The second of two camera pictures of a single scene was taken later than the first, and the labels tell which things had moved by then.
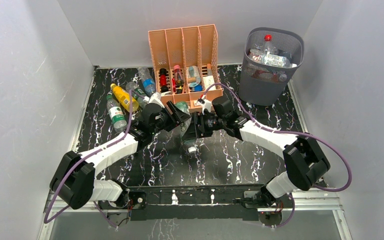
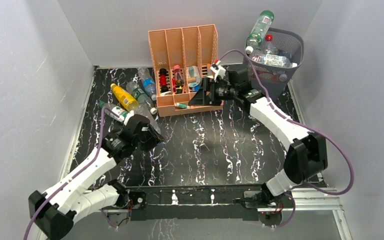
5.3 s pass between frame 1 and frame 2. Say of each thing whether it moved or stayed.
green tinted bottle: moved
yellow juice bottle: stayed
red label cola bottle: stayed
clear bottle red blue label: stayed
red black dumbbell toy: stayed
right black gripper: moved
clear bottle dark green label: stayed
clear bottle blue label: stayed
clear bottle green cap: moved
